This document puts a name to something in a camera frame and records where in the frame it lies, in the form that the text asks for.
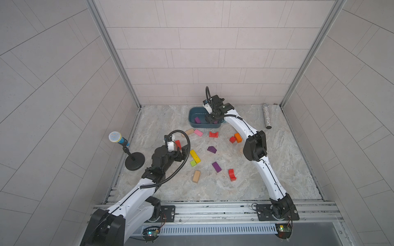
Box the teal storage bin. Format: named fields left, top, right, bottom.
left=188, top=107, right=224, bottom=129

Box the purple wedge brick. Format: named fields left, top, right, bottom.
left=207, top=146, right=217, bottom=154

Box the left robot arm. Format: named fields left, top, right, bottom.
left=80, top=145, right=190, bottom=246

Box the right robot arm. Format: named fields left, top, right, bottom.
left=203, top=99, right=300, bottom=220

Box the red rectangular brick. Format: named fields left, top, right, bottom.
left=175, top=140, right=182, bottom=149

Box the yellow long brick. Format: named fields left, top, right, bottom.
left=190, top=150, right=201, bottom=164

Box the red arch brick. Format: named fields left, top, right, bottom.
left=209, top=132, right=219, bottom=138

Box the long natural wood brick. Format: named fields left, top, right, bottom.
left=185, top=128, right=195, bottom=136

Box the natural wood brick front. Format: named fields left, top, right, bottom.
left=192, top=170, right=201, bottom=183

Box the pink brick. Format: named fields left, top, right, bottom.
left=194, top=129, right=203, bottom=136

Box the small red cube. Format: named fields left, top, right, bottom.
left=229, top=136, right=236, bottom=143

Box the orange brick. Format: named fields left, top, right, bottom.
left=234, top=133, right=243, bottom=143

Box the microphone on black stand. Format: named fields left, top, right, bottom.
left=108, top=131, right=145, bottom=171

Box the purple flat brick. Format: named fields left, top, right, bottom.
left=212, top=162, right=222, bottom=173

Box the glittery silver cylinder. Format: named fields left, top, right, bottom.
left=262, top=104, right=272, bottom=129

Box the red notched brick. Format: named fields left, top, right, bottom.
left=228, top=169, right=237, bottom=181

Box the left circuit board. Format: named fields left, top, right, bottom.
left=142, top=226, right=161, bottom=241

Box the circuit board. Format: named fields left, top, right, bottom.
left=142, top=226, right=161, bottom=241
left=275, top=224, right=292, bottom=240

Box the right circuit board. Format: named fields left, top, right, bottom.
left=275, top=224, right=292, bottom=240

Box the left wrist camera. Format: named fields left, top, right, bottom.
left=167, top=141, right=177, bottom=152

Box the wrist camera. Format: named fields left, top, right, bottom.
left=167, top=141, right=177, bottom=152
left=203, top=99, right=212, bottom=114

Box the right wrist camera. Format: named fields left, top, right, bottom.
left=203, top=99, right=212, bottom=114

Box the left black cable loop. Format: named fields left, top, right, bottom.
left=141, top=130, right=191, bottom=189

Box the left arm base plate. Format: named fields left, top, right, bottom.
left=146, top=206, right=176, bottom=223

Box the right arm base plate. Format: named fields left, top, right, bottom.
left=255, top=204, right=300, bottom=221

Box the aluminium mounting rail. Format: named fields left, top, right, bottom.
left=162, top=200, right=344, bottom=226

